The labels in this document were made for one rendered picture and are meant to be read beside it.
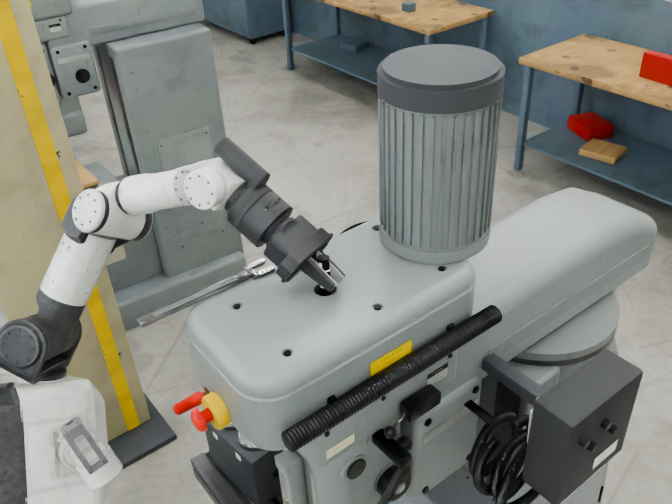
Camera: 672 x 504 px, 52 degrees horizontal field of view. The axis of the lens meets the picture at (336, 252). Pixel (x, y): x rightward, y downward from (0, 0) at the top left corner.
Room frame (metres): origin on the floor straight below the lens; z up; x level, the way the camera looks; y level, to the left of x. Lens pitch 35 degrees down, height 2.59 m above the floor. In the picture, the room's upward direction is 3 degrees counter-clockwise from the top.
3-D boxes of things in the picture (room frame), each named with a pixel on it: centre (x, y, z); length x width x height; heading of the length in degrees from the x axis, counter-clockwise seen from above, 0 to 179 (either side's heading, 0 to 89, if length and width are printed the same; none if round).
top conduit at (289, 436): (0.81, -0.09, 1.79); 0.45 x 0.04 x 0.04; 126
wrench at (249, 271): (0.91, 0.22, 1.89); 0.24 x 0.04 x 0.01; 125
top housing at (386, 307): (0.92, 0.01, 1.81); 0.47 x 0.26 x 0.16; 126
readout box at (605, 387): (0.81, -0.42, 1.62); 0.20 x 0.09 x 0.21; 126
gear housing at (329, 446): (0.93, -0.01, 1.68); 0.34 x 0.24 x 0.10; 126
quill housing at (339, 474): (0.91, 0.02, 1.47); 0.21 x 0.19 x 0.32; 36
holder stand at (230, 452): (1.26, 0.27, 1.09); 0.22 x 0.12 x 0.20; 42
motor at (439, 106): (1.06, -0.18, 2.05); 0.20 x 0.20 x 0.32
